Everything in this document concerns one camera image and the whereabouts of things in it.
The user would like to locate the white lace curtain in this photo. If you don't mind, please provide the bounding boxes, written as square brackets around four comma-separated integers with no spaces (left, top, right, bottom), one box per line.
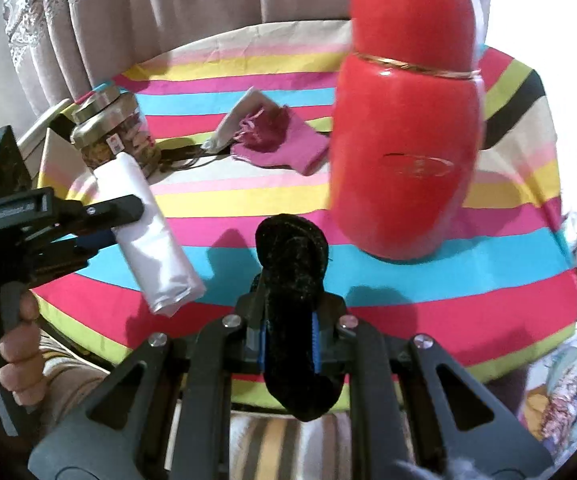
[483,0,577,261]

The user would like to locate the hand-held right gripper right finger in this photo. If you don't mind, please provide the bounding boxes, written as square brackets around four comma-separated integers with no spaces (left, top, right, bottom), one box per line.
[313,294,554,480]

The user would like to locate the person's left hand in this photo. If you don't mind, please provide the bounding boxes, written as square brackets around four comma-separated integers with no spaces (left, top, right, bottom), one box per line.
[0,290,44,408]

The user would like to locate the red thermos flask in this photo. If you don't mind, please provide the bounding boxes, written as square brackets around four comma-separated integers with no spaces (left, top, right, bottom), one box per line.
[329,0,486,261]

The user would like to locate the beige striped plush blanket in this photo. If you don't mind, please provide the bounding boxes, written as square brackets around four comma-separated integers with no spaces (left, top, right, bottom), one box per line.
[38,335,354,480]

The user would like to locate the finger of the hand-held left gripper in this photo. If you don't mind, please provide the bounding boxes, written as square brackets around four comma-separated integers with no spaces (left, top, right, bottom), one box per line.
[51,194,145,235]
[33,230,119,267]

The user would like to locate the dark thin cord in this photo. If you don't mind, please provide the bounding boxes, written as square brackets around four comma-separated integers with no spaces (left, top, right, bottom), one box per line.
[158,142,234,171]

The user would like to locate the colourful striped tablecloth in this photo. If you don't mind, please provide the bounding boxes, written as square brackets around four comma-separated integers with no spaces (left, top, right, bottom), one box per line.
[33,20,577,413]

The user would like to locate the pale flat packet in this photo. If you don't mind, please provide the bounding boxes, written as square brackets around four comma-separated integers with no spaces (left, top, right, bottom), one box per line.
[207,86,272,155]

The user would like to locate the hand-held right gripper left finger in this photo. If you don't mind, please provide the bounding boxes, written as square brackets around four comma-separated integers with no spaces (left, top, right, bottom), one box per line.
[28,272,269,480]

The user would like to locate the gold lidded glass jar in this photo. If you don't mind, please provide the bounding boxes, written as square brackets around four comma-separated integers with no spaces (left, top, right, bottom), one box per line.
[71,85,162,178]

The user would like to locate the beige embroidered curtain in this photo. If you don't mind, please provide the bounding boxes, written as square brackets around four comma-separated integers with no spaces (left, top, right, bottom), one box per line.
[0,0,494,111]

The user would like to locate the white plastic bag roll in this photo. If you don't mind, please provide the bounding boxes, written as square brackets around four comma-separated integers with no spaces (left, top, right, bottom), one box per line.
[92,152,206,317]

